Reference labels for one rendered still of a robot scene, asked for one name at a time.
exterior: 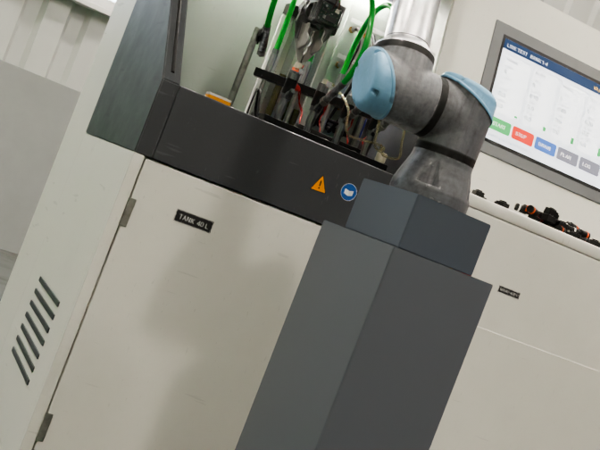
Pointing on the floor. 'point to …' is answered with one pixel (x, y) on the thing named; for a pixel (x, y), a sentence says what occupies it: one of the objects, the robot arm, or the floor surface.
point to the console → (524, 271)
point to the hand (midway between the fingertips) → (301, 57)
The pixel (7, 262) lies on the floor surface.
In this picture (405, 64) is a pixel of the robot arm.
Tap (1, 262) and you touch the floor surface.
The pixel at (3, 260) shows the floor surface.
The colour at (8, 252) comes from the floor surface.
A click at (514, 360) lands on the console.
